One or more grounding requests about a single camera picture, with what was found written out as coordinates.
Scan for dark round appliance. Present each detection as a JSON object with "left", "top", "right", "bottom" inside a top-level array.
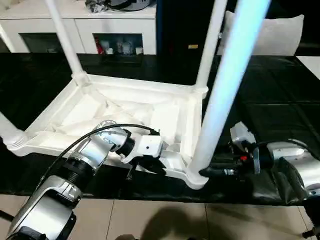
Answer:
[{"left": 86, "top": 0, "right": 158, "bottom": 13}]

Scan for white glass-door cabinet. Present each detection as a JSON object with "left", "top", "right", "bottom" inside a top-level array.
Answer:
[{"left": 0, "top": 0, "right": 158, "bottom": 55}]

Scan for grey cushion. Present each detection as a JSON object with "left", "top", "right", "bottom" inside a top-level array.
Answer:
[{"left": 217, "top": 10, "right": 305, "bottom": 57}]

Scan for black stand leg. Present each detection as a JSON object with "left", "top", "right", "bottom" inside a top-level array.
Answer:
[{"left": 302, "top": 226, "right": 320, "bottom": 240}]

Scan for black table frame leg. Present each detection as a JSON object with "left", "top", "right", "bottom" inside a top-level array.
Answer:
[{"left": 0, "top": 210, "right": 15, "bottom": 222}]

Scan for white flat board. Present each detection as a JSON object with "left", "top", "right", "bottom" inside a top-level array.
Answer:
[{"left": 295, "top": 56, "right": 320, "bottom": 82}]

